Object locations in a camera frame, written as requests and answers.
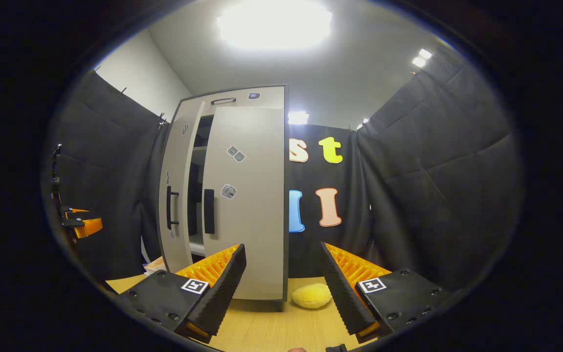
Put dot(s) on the small white orange box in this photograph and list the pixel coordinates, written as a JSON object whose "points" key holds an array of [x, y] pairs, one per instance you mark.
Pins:
{"points": [[155, 266]]}

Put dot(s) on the black backdrop cloth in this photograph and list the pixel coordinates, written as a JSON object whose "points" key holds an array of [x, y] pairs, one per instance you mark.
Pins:
{"points": [[355, 205]]}

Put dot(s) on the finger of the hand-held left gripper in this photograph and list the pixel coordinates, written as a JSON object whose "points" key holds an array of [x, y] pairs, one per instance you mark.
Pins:
{"points": [[76, 210], [90, 228]]}

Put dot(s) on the grey cabinet drawer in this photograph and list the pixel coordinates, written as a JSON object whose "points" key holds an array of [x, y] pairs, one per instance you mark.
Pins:
{"points": [[242, 100]]}

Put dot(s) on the grey cabinet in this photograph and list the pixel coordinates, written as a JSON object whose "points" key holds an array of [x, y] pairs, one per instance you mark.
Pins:
{"points": [[194, 205]]}

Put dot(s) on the yellow plush toy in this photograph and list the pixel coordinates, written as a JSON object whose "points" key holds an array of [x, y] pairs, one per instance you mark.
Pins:
{"points": [[312, 296]]}

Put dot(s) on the large ceiling light panel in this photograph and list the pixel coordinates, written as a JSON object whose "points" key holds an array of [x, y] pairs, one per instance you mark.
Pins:
{"points": [[274, 22]]}

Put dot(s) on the small black bracket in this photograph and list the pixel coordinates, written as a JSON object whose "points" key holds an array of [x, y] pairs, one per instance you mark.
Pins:
{"points": [[336, 348]]}

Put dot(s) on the small ceiling light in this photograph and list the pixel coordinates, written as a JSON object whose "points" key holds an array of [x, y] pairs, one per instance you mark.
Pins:
{"points": [[362, 123], [298, 117], [419, 62], [425, 53]]}

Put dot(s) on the grey cabinet door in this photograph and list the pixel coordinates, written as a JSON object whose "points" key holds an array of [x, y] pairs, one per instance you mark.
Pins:
{"points": [[179, 161], [257, 220]]}

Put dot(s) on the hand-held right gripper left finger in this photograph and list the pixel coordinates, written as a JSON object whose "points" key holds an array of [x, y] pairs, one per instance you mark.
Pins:
{"points": [[220, 293]]}

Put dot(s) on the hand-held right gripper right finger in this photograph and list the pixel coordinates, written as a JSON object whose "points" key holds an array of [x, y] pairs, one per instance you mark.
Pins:
{"points": [[342, 293]]}

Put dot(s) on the black quilted cloth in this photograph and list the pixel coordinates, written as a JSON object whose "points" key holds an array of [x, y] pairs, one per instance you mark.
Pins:
{"points": [[115, 161], [438, 171]]}

